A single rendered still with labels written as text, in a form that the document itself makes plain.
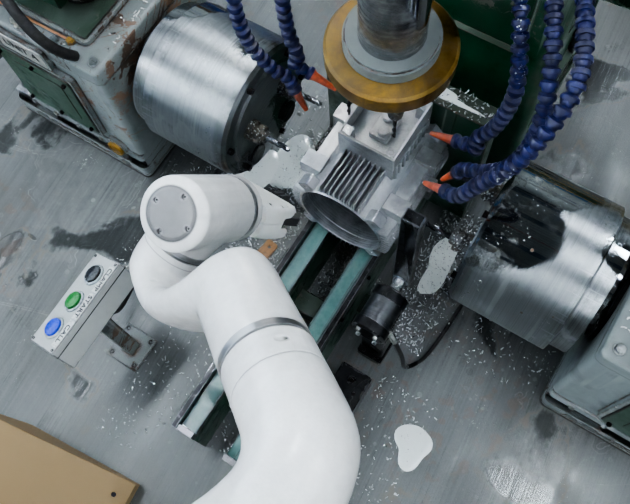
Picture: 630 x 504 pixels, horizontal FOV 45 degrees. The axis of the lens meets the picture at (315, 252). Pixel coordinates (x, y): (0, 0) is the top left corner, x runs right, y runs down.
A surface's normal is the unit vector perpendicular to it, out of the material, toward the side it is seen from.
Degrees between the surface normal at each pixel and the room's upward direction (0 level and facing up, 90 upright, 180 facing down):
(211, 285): 40
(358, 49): 0
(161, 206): 30
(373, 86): 0
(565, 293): 36
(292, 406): 26
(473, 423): 0
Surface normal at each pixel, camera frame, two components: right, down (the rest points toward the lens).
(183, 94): -0.37, 0.24
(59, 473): 0.58, 0.04
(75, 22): -0.05, -0.35
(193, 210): -0.22, 0.09
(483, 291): -0.51, 0.59
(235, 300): -0.31, -0.71
